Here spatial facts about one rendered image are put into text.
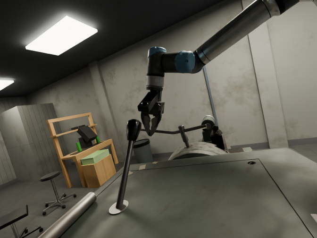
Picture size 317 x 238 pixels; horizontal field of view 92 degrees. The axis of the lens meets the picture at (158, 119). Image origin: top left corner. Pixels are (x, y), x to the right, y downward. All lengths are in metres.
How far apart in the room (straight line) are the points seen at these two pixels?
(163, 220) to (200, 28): 3.82
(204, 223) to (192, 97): 3.56
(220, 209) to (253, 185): 0.08
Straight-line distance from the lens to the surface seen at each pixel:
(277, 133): 3.80
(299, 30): 3.96
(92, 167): 3.74
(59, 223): 0.34
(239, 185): 0.31
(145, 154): 3.89
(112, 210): 0.33
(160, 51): 0.64
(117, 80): 4.65
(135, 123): 0.32
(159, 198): 0.31
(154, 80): 0.63
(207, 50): 0.67
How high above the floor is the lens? 1.42
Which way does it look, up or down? 5 degrees down
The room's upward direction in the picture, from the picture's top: 14 degrees counter-clockwise
